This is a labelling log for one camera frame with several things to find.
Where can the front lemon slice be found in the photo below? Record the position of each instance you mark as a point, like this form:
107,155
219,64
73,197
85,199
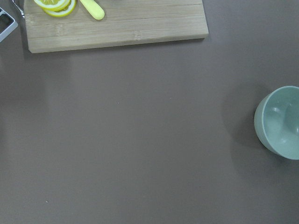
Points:
63,12

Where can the lemon slice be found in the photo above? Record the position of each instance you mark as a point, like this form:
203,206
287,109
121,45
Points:
63,12
52,5

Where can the yellow knife handle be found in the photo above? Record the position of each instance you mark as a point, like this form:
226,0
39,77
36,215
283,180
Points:
94,9

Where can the rear lemon slice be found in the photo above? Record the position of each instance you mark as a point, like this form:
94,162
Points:
52,5

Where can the bamboo cutting board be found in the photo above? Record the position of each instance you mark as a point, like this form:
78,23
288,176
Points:
126,22

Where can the green bowl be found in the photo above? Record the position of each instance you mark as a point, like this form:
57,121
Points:
276,122

